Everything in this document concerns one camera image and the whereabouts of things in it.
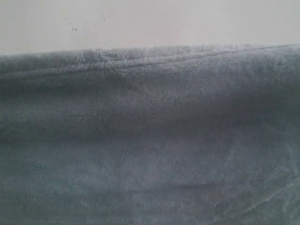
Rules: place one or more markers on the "light blue terry towel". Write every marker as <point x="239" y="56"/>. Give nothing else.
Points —
<point x="180" y="135"/>

